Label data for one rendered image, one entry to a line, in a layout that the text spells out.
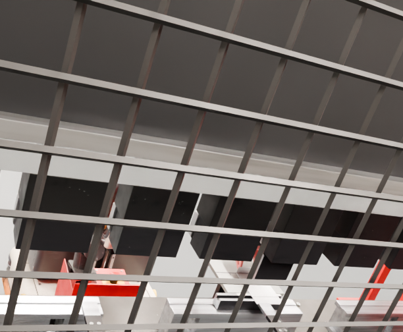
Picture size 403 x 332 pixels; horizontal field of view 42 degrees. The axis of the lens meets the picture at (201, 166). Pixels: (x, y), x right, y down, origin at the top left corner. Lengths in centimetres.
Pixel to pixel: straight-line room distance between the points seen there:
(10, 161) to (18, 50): 31
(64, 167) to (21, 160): 8
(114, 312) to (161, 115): 73
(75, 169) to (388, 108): 58
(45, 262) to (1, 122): 166
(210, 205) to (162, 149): 41
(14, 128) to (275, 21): 40
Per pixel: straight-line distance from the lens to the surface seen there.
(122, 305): 144
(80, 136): 75
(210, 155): 83
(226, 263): 152
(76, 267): 162
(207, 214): 119
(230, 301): 138
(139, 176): 105
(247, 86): 84
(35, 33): 73
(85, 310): 119
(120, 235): 111
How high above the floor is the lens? 175
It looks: 21 degrees down
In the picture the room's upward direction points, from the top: 19 degrees clockwise
